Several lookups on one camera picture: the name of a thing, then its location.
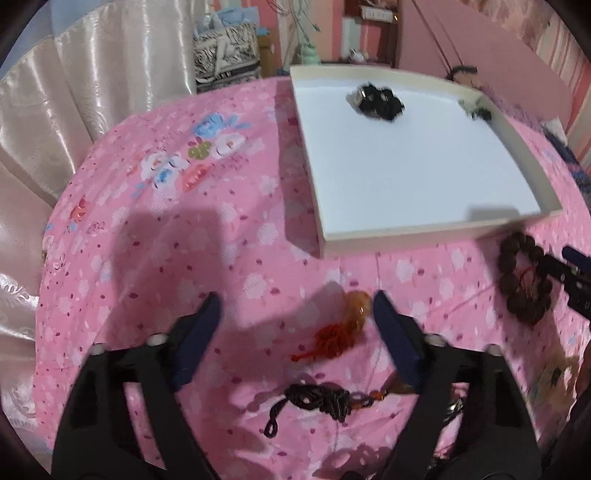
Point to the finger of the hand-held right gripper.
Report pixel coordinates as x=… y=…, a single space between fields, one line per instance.
x=561 y=270
x=577 y=259

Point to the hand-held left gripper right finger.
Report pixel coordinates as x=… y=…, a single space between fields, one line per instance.
x=397 y=332

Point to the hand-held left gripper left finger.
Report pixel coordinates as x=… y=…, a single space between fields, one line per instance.
x=198 y=341

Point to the amber pendant with red tassel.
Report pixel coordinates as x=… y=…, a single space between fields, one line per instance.
x=332 y=344

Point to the white shallow tray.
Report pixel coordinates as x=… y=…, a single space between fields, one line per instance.
x=392 y=161

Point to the pink floral bedsheet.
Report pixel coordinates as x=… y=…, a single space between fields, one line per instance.
x=207 y=258

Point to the dark patterned cloth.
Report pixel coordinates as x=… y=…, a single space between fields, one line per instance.
x=565 y=152

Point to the small black hair accessory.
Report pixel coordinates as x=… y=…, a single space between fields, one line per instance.
x=480 y=113

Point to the black hair band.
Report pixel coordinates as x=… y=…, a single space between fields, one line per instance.
x=461 y=70

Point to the pink headboard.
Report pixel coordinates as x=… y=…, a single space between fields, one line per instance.
x=485 y=46

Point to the cream satin curtain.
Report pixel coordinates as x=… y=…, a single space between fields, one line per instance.
x=92 y=83

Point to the green figurine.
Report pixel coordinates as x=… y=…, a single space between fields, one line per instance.
x=309 y=55

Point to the zebra print bag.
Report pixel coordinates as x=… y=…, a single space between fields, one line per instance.
x=226 y=50

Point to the brown cardboard box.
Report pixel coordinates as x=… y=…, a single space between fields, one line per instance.
x=266 y=53

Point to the white power strip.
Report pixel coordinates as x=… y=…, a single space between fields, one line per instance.
x=376 y=14

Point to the light blue gift bag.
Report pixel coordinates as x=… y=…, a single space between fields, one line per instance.
x=226 y=17

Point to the dried branch decoration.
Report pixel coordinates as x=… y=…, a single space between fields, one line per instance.
x=295 y=18

